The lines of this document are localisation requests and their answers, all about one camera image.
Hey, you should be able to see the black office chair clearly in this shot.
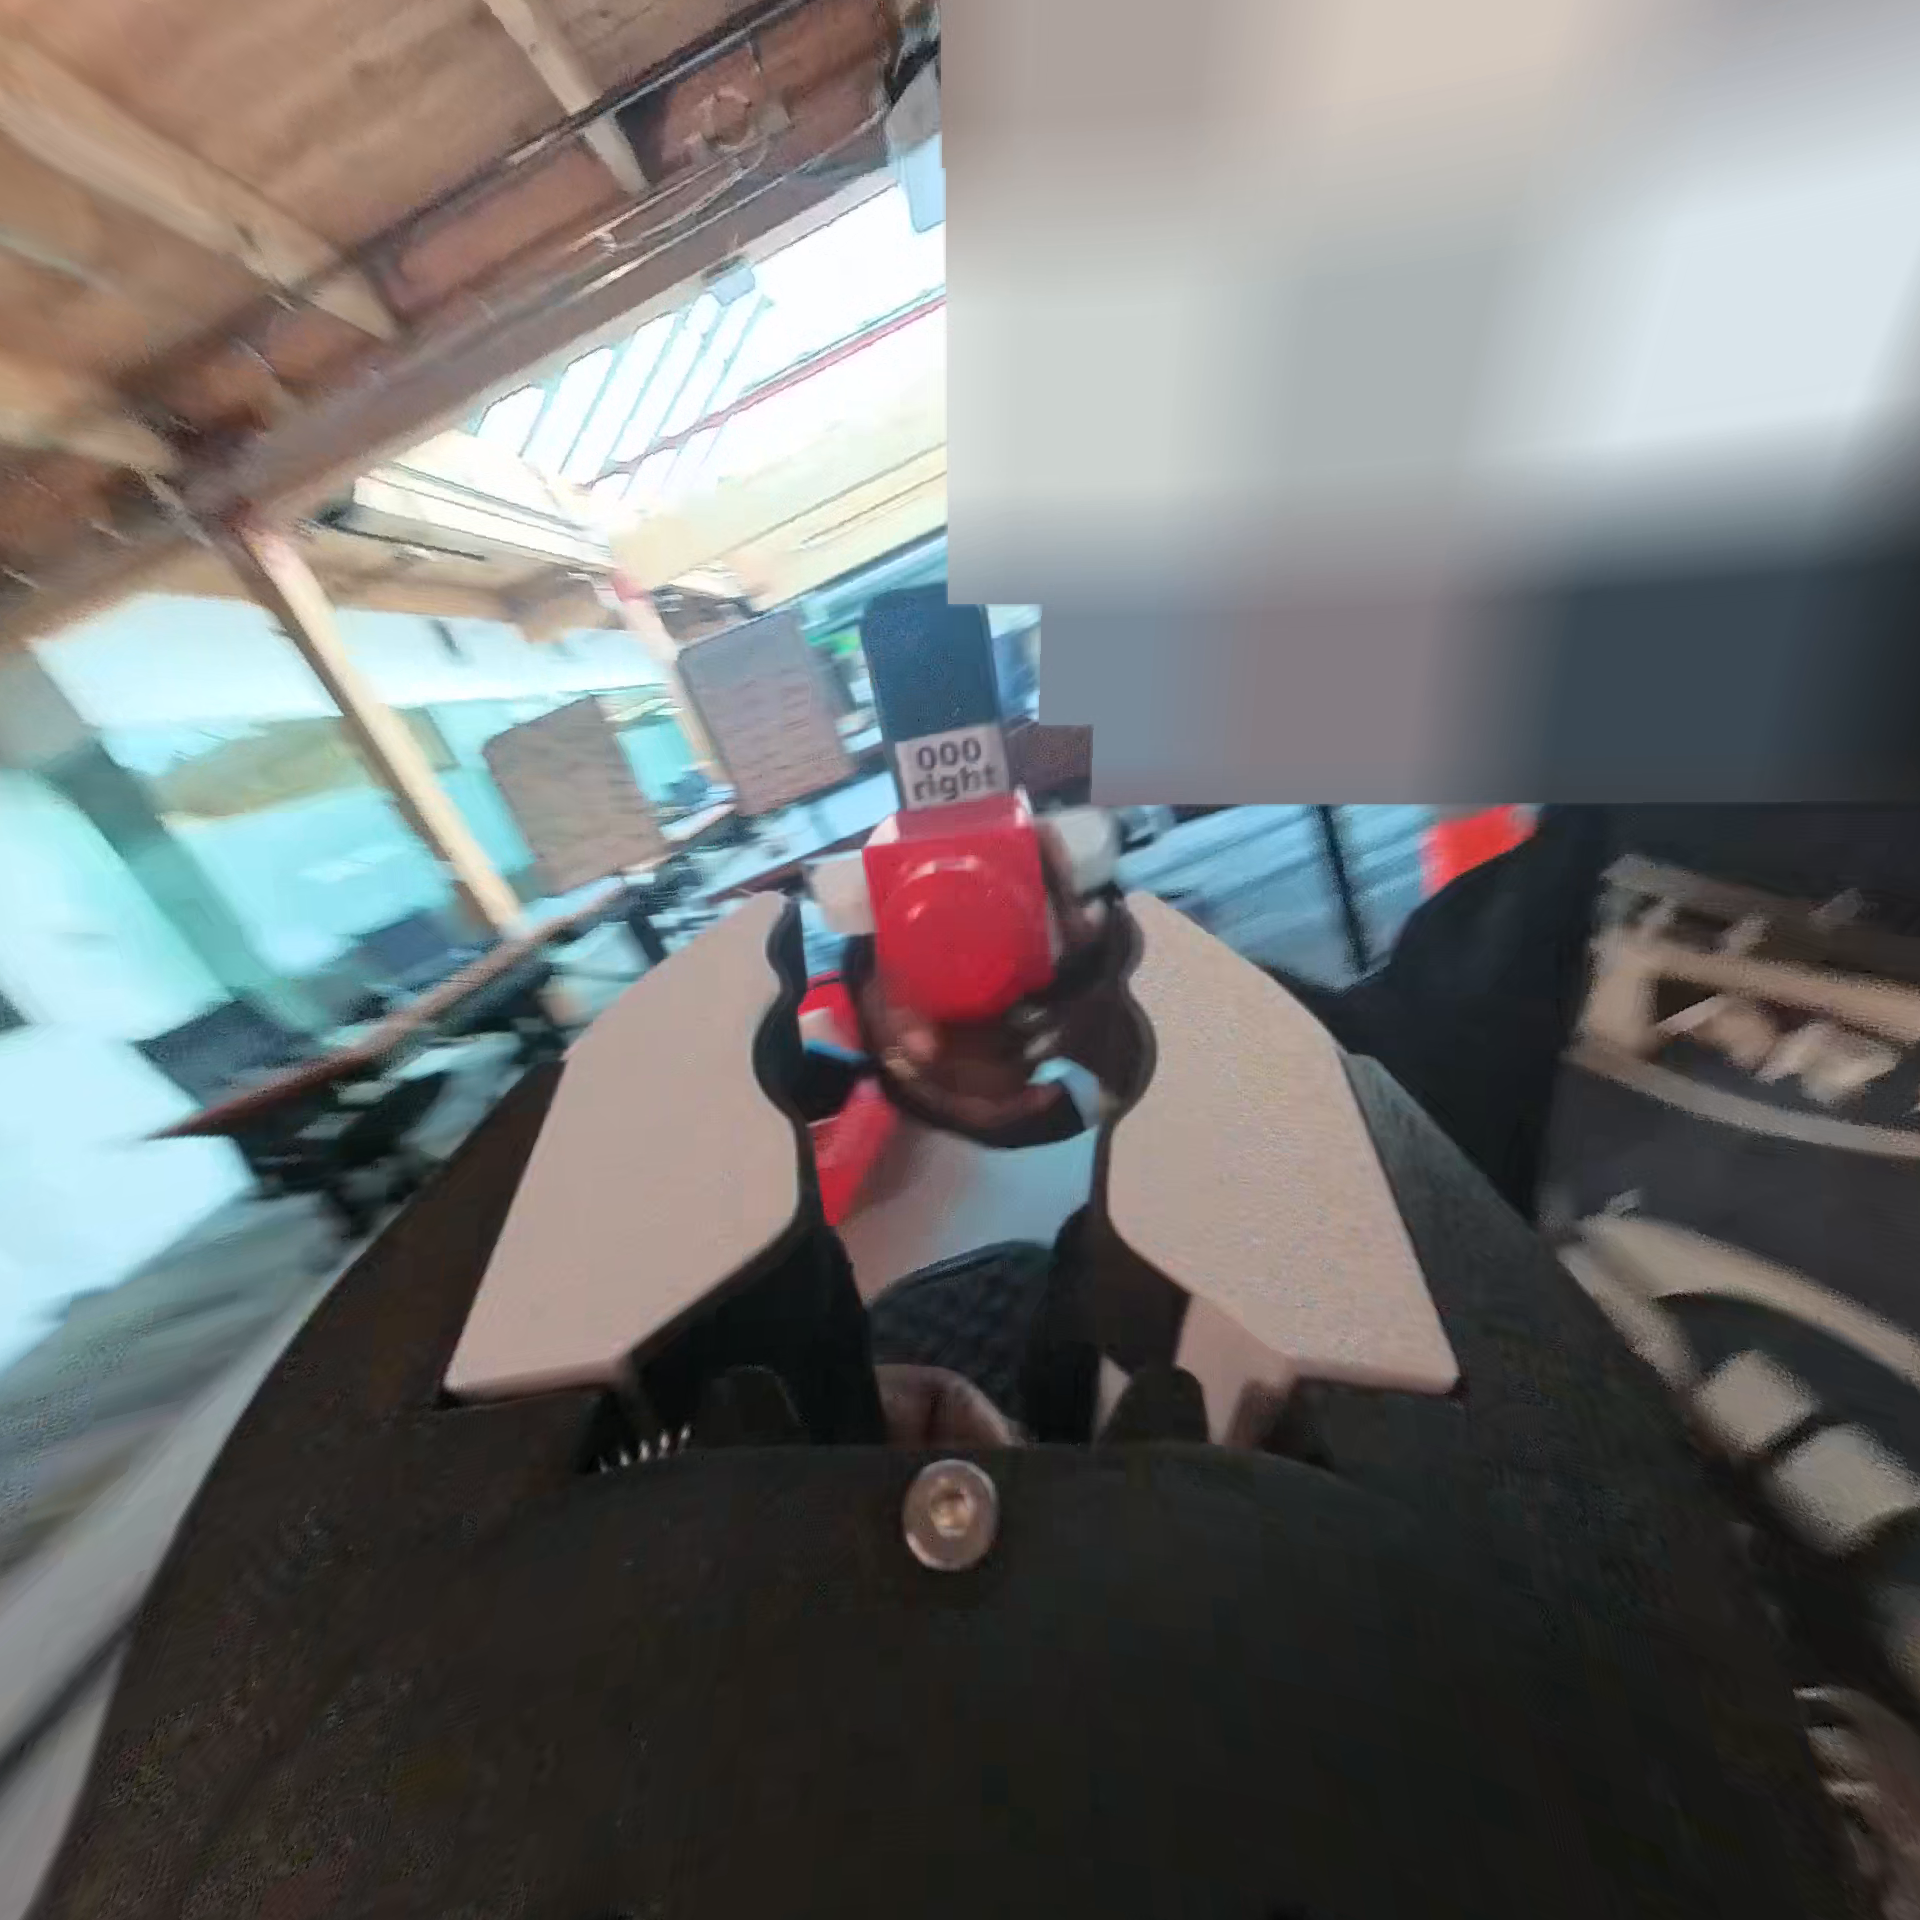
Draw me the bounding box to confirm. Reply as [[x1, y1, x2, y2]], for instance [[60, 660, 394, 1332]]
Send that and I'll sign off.
[[240, 1035, 453, 1217]]

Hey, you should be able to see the person's right hand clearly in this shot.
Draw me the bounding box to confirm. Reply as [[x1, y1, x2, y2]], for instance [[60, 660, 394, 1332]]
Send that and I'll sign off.
[[862, 984, 1119, 1155]]

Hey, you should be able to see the red studded toy block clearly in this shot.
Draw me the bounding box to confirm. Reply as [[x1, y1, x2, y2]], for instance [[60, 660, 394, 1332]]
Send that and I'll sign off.
[[862, 795, 1051, 1029]]

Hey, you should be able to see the black mesh pad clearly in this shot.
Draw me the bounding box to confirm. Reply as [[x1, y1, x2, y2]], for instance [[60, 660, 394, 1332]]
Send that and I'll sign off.
[[866, 1241, 1059, 1361]]

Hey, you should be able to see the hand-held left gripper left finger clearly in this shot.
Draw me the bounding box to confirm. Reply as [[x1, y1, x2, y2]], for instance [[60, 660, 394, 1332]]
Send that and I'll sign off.
[[442, 890, 827, 1408]]

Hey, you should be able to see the black printed sweatshirt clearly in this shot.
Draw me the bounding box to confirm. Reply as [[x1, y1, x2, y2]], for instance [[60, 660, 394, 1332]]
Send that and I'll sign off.
[[1528, 809, 1920, 1920]]

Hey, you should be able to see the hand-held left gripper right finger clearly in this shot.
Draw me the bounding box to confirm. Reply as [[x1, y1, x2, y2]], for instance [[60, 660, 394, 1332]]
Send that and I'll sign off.
[[1088, 890, 1466, 1449]]

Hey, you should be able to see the brown-edged office desk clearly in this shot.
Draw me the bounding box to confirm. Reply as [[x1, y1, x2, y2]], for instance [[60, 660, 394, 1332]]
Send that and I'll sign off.
[[151, 872, 647, 1144]]

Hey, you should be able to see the orange traffic cone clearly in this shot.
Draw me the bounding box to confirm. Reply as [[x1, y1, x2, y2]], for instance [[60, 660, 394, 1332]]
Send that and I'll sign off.
[[1424, 808, 1548, 890]]

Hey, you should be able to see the whiteboard on black stand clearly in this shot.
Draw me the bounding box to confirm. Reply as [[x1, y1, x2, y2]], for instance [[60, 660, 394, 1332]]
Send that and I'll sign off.
[[674, 613, 859, 818], [482, 698, 671, 897]]

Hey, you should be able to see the red plastic bin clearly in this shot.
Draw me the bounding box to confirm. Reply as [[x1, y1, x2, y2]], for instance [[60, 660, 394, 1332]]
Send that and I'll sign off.
[[799, 1001, 899, 1220]]

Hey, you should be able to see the wooden support post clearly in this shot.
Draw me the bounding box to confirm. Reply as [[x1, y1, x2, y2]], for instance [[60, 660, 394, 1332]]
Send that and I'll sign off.
[[224, 516, 528, 932]]

